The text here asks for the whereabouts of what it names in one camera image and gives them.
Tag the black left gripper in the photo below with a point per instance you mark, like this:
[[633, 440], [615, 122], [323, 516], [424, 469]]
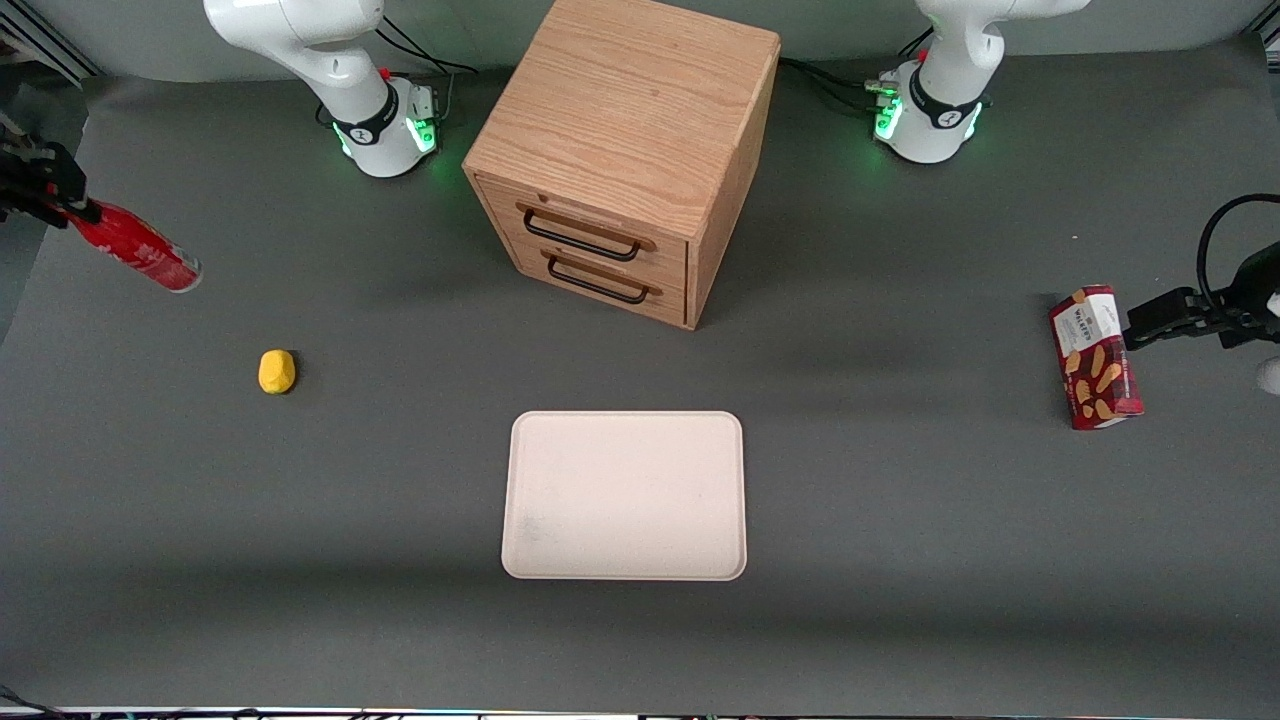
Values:
[[1236, 320]]

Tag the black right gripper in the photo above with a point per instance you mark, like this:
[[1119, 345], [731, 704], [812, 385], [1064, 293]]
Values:
[[30, 180]]

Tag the red coke bottle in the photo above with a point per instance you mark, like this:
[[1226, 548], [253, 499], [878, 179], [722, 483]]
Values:
[[140, 250]]

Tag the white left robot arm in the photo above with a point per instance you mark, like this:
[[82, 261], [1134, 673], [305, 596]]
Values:
[[940, 110]]

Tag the white rectangular tray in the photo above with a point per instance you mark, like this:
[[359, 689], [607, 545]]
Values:
[[625, 495]]

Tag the red shortbread cookie box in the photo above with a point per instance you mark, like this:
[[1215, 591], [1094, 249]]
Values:
[[1095, 370]]

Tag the yellow lemon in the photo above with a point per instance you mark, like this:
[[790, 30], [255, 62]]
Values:
[[277, 372]]

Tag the wooden lower drawer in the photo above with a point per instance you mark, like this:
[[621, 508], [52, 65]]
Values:
[[674, 305]]

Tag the wooden drawer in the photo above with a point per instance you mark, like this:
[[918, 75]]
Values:
[[672, 262], [674, 305]]

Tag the wooden upper drawer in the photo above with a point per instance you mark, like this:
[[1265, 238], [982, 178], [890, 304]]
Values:
[[672, 262]]

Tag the wooden drawer cabinet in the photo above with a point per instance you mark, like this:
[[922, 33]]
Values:
[[620, 110]]

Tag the aluminium frame profile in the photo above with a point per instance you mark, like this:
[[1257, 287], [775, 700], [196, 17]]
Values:
[[40, 45], [1270, 35]]

